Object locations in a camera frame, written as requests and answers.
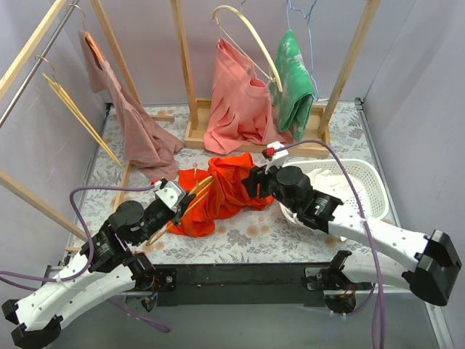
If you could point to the metal hanging rod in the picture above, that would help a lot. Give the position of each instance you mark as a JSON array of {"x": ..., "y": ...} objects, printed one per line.
[{"x": 25, "y": 55}]

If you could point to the wooden side clothes rack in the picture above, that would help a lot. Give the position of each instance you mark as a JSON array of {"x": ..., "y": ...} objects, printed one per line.
[{"x": 43, "y": 146}]

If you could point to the dusty pink hanging garment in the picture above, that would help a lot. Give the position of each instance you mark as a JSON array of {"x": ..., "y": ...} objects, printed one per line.
[{"x": 147, "y": 145}]

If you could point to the salmon pink pleated garment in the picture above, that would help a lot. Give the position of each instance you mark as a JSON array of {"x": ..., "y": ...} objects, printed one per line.
[{"x": 241, "y": 108}]

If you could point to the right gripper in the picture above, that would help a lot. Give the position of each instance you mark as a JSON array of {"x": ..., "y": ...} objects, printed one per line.
[{"x": 252, "y": 182}]

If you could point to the yellow plastic hanger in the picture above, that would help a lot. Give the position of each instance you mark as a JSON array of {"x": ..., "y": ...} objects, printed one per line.
[{"x": 197, "y": 194}]

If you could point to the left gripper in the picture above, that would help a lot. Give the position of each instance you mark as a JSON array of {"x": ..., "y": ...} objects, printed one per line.
[{"x": 182, "y": 208}]

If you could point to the white cloth in basket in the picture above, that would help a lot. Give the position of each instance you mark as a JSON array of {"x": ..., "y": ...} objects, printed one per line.
[{"x": 326, "y": 181}]

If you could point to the cream wooden hanger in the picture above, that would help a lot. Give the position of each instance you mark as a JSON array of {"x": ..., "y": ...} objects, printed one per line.
[{"x": 248, "y": 42}]

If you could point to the green white hanging cloth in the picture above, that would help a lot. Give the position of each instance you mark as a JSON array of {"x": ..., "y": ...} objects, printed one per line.
[{"x": 292, "y": 103}]

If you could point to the orange t-shirt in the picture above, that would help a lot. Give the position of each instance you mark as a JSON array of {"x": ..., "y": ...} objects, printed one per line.
[{"x": 225, "y": 197}]

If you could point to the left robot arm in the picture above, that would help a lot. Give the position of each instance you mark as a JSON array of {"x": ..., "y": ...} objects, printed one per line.
[{"x": 103, "y": 267}]

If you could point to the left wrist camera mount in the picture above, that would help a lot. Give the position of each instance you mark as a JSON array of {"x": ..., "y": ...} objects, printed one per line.
[{"x": 170, "y": 193}]

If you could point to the yellow hanger under pink garment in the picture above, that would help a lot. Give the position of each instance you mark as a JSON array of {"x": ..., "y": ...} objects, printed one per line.
[{"x": 73, "y": 108}]

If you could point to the black base bar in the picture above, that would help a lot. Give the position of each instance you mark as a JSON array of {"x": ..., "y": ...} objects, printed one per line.
[{"x": 249, "y": 284}]

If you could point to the blue wire hanger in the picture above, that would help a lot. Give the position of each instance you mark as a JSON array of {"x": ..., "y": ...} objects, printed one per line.
[{"x": 307, "y": 18}]

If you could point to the white plastic laundry basket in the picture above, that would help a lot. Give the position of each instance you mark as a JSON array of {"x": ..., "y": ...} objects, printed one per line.
[{"x": 364, "y": 177}]

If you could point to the wooden rack with tray base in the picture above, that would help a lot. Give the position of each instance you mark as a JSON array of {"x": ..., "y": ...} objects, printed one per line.
[{"x": 320, "y": 115}]

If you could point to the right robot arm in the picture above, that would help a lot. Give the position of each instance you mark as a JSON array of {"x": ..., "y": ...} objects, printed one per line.
[{"x": 428, "y": 265}]

